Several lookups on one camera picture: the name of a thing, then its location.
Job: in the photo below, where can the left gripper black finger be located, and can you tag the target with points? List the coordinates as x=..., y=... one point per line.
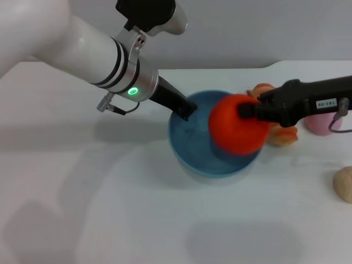
x=187, y=108

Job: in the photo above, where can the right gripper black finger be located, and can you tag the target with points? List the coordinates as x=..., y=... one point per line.
x=247, y=110

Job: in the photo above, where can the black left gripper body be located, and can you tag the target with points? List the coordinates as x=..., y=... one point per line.
x=167, y=94

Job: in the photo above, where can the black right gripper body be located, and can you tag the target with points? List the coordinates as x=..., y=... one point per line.
x=297, y=101

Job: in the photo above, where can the orange toy fruit with stem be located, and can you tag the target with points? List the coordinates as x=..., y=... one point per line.
x=233, y=134

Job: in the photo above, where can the blue bowl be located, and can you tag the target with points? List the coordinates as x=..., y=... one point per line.
x=192, y=148

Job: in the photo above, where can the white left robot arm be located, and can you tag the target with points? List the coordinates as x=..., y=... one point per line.
x=55, y=35

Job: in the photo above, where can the pink round bun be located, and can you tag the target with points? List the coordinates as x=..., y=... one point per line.
x=319, y=125

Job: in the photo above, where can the orange striped bread roll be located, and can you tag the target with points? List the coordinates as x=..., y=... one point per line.
x=283, y=136

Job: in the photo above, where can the beige round bun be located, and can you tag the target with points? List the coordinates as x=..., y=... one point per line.
x=345, y=187

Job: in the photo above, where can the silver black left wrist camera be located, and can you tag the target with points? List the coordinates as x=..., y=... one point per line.
x=148, y=11

